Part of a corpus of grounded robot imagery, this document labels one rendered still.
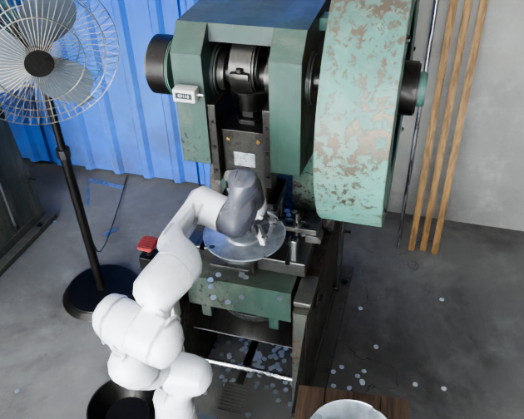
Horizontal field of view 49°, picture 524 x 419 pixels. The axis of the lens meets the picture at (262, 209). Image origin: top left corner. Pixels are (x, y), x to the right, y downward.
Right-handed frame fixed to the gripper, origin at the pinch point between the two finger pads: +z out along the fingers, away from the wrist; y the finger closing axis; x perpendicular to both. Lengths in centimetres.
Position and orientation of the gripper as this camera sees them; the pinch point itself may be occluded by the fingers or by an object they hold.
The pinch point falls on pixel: (262, 237)
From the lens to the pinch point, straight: 181.7
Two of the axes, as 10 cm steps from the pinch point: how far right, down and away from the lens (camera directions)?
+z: 1.3, 4.5, 8.9
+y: 9.7, 1.2, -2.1
